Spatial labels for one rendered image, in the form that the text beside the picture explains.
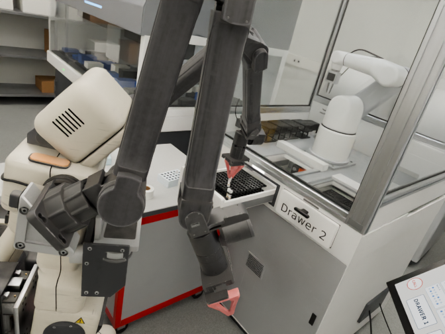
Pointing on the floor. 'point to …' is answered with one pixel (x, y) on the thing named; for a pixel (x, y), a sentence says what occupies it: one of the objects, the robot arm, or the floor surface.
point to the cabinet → (309, 279)
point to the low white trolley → (157, 251)
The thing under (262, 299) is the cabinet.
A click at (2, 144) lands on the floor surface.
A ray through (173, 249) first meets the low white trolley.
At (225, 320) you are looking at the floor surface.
